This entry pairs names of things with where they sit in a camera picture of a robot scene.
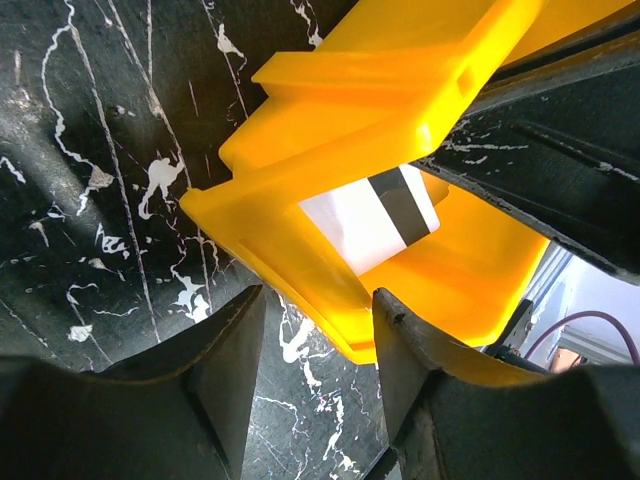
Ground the orange card box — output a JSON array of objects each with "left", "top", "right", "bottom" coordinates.
[{"left": 180, "top": 1, "right": 639, "bottom": 364}]

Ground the white magnetic stripe card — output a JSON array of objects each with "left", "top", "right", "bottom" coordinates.
[{"left": 299, "top": 164, "right": 449, "bottom": 276}]

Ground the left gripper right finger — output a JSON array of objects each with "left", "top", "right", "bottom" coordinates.
[{"left": 372, "top": 288, "right": 639, "bottom": 479}]

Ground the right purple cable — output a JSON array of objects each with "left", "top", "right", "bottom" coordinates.
[{"left": 523, "top": 310, "right": 640, "bottom": 364}]

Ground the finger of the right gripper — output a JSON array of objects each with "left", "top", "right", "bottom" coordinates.
[{"left": 417, "top": 4, "right": 639, "bottom": 284}]

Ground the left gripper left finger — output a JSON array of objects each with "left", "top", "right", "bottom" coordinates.
[{"left": 1, "top": 285, "right": 266, "bottom": 479}]

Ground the aluminium frame rail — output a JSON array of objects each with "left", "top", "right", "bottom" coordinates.
[{"left": 558, "top": 326, "right": 632, "bottom": 365}]

